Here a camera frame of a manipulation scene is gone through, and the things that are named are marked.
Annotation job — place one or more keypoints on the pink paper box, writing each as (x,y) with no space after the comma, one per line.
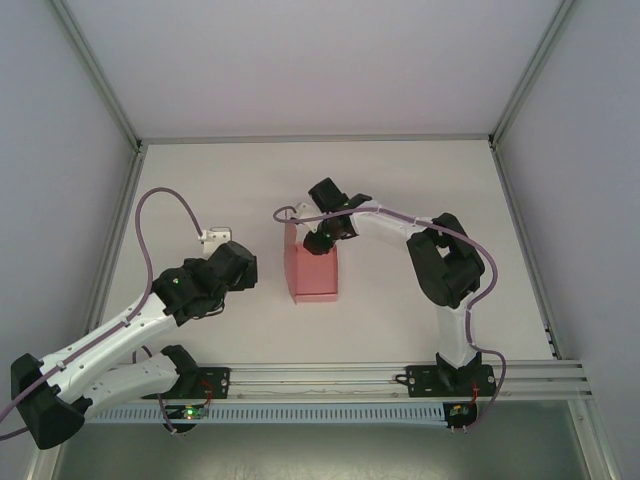
(315,275)

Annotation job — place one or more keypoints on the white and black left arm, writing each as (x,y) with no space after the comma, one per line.
(115,335)

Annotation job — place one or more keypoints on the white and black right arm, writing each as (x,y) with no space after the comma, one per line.
(455,330)

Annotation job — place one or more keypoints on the left controller board green light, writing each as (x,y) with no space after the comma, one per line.
(190,412)

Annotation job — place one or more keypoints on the grey metal panel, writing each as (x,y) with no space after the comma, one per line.
(325,455)

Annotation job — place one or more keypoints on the right controller board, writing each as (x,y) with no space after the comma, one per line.
(457,412)

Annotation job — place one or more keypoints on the thin aluminium table edge rail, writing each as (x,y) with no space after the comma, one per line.
(315,137)

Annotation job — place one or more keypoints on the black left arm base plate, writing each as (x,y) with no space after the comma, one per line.
(220,382)

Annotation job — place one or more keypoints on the aluminium side frame rail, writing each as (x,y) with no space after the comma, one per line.
(527,250)

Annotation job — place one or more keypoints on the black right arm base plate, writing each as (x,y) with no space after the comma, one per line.
(420,382)

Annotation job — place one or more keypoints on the aluminium frame corner post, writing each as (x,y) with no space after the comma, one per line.
(101,75)
(531,75)

